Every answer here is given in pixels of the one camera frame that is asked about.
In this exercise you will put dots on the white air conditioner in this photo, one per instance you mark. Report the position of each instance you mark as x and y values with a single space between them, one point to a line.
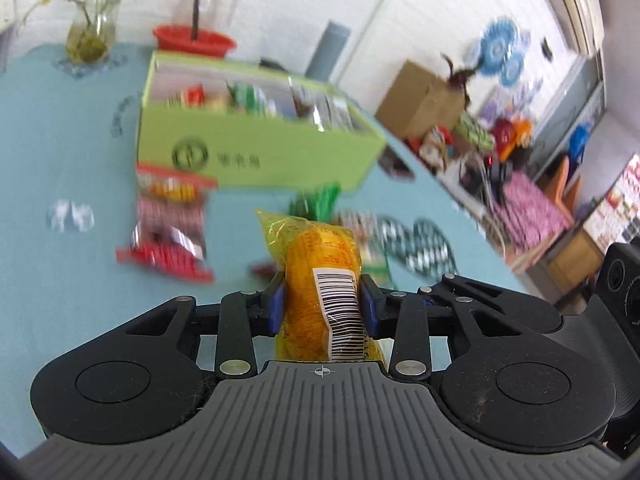
582 25

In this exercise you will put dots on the green cardboard box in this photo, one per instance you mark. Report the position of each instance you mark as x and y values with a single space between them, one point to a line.
247 133

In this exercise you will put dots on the blue paper fan decoration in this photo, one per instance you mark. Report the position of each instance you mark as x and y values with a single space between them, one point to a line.
496 45

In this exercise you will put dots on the pink patterned cloth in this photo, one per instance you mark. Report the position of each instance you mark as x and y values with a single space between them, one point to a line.
528 216

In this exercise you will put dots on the teal patterned tablecloth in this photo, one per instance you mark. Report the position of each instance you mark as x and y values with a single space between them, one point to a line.
68 201

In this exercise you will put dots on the orange chips bag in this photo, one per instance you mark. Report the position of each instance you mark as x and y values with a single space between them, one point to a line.
193 96

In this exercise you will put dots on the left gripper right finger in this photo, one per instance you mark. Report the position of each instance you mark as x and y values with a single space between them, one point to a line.
522 391

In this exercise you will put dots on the dark red snack pack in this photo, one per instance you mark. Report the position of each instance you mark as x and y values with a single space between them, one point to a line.
169 235

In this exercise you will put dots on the silver snack bag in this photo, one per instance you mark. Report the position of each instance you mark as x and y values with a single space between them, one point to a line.
318 105

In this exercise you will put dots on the red plastic basin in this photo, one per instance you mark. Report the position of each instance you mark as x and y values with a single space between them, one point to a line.
178 38

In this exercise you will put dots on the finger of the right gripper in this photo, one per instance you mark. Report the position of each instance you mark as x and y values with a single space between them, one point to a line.
461 305

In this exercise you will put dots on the yellow cake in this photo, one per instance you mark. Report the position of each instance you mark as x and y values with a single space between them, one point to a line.
322 321

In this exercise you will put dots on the black speaker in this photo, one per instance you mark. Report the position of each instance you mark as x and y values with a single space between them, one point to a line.
618 287

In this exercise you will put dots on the smartphone red case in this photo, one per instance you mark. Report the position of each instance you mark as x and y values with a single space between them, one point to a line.
390 162

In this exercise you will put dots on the grey blue tumbler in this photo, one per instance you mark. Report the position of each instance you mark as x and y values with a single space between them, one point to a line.
328 51

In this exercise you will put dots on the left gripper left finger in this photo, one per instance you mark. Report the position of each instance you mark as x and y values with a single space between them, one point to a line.
153 373

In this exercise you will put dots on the green candy packet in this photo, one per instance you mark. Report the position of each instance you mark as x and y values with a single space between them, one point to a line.
317 204

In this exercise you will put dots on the brown cardboard box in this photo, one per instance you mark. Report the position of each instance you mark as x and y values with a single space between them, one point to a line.
417 101

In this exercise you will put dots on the black stirring stick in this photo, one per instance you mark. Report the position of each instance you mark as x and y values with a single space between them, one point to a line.
195 26

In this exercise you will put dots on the dark feather decoration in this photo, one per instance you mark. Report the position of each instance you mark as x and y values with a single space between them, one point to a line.
459 78

